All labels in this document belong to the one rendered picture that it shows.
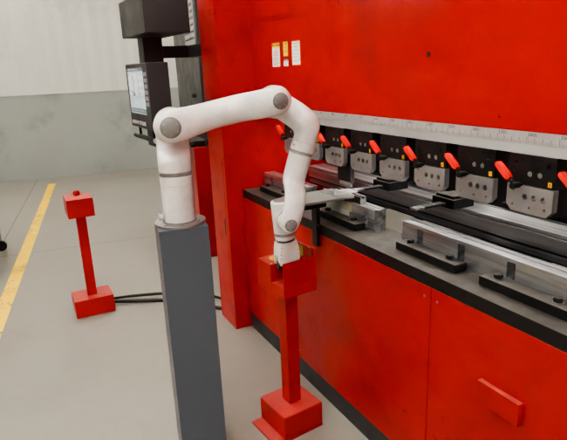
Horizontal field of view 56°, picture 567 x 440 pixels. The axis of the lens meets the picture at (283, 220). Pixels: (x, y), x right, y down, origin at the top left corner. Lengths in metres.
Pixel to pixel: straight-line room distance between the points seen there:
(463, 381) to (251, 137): 1.83
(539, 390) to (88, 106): 8.23
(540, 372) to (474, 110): 0.77
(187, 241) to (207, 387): 0.61
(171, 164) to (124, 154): 7.27
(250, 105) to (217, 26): 1.13
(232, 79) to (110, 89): 6.18
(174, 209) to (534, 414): 1.31
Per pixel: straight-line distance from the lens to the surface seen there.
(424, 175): 1.91
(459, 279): 1.78
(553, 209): 1.59
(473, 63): 1.74
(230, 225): 3.11
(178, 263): 1.98
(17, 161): 9.27
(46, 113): 9.15
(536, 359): 1.61
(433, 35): 1.86
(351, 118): 2.23
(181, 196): 1.95
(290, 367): 2.37
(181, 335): 2.10
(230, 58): 3.01
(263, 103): 1.90
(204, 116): 1.91
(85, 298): 3.81
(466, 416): 1.90
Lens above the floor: 1.55
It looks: 16 degrees down
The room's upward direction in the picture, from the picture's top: 2 degrees counter-clockwise
